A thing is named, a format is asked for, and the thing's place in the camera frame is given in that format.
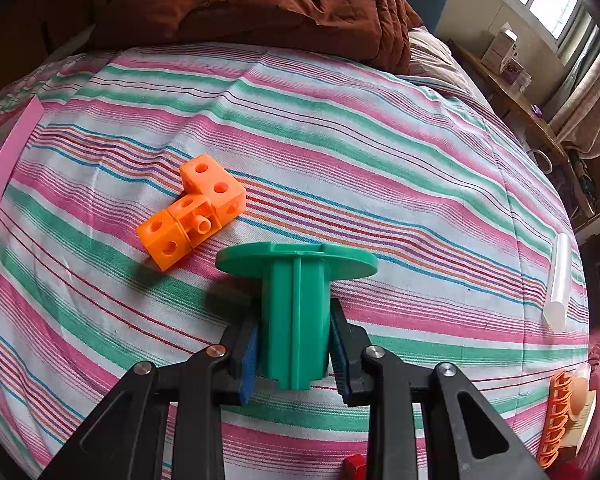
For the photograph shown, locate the pink foam strip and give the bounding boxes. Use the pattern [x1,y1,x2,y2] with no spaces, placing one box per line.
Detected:
[0,97,45,281]

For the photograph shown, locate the pale pink pillow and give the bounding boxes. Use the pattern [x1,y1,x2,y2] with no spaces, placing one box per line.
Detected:
[407,27,481,98]

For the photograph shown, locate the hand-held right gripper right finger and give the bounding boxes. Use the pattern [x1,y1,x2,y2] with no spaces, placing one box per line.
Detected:
[328,299,551,480]

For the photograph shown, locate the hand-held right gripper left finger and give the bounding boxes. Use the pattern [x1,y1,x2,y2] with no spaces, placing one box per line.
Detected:
[40,317,261,480]

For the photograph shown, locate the wooden desk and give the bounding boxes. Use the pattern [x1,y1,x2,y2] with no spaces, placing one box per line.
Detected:
[450,40,568,158]

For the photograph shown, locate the beige egg-shaped object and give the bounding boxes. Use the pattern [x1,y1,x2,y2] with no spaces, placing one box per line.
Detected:
[570,377,591,418]

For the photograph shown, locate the orange linked cubes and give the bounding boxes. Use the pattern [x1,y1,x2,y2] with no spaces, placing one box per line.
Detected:
[135,154,247,272]

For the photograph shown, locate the beige curtain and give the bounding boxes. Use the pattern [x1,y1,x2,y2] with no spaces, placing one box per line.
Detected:
[545,25,600,161]

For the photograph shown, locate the purple box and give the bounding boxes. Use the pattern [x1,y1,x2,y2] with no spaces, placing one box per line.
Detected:
[502,57,526,86]

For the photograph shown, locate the striped bed sheet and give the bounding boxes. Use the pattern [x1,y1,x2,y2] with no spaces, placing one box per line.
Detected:
[0,42,593,480]

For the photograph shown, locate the brown quilt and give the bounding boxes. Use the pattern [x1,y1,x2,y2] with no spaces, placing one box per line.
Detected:
[90,0,423,75]

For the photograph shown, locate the green plastic spool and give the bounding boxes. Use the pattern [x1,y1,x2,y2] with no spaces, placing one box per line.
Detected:
[215,241,379,391]

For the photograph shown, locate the white carton box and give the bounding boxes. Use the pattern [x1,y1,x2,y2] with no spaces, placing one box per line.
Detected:
[481,24,518,72]

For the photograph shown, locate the orange plastic rack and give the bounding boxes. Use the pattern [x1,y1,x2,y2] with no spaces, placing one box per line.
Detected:
[537,370,581,468]

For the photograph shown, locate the translucent white tube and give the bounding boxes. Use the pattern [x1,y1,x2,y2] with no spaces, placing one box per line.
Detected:
[542,232,573,334]

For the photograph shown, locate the red puzzle block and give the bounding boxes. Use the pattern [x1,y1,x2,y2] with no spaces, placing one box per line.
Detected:
[342,454,368,480]

